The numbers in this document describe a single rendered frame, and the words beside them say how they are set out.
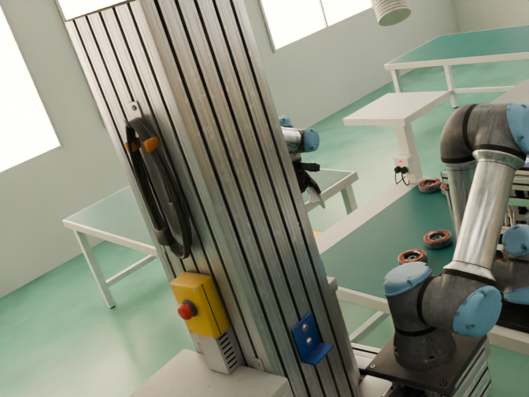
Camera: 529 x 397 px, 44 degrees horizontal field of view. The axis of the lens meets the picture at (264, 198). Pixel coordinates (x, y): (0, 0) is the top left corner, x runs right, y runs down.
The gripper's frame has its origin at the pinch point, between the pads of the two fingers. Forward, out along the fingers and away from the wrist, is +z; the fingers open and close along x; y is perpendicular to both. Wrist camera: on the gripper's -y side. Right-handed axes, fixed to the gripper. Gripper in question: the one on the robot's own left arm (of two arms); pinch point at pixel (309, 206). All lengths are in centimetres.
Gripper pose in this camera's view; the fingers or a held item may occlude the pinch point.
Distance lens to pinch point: 236.9
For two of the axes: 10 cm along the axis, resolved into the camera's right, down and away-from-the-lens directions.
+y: -6.2, 4.5, -6.4
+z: 2.9, 8.9, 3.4
